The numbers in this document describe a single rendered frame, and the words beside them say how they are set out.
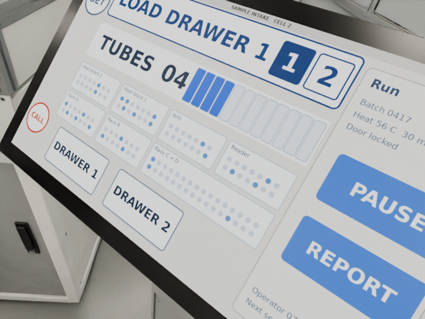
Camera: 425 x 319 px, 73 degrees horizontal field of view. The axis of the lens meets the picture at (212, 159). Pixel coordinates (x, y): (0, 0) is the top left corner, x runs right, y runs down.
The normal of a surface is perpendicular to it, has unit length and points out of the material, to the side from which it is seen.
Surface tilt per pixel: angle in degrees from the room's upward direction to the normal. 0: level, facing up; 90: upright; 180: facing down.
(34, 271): 90
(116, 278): 0
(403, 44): 50
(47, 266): 90
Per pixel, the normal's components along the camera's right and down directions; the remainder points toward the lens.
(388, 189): -0.35, -0.14
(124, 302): 0.14, -0.76
